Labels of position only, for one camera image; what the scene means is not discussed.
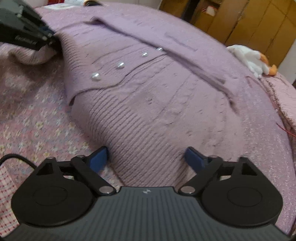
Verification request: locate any pink ruffled pillow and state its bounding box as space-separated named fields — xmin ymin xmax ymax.
xmin=261 ymin=73 xmax=296 ymax=135

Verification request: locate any open magazine upper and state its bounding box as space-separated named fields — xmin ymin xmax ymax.
xmin=46 ymin=0 xmax=103 ymax=10

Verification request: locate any black cable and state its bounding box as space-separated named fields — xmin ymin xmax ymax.
xmin=0 ymin=153 xmax=38 ymax=170

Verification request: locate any yellow wooden wardrobe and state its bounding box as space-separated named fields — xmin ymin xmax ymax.
xmin=159 ymin=0 xmax=295 ymax=66

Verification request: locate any red white checked cloth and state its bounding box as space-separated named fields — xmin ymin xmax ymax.
xmin=0 ymin=166 xmax=19 ymax=237

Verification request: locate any white orange plush toy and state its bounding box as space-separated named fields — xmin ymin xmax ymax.
xmin=226 ymin=45 xmax=278 ymax=79

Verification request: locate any lilac knit cardigan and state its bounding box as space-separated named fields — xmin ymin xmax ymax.
xmin=6 ymin=16 xmax=246 ymax=188

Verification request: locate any pink floral bedspread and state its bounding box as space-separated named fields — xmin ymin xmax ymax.
xmin=1 ymin=3 xmax=295 ymax=233

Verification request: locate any red cable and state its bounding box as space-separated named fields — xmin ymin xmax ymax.
xmin=276 ymin=122 xmax=296 ymax=138

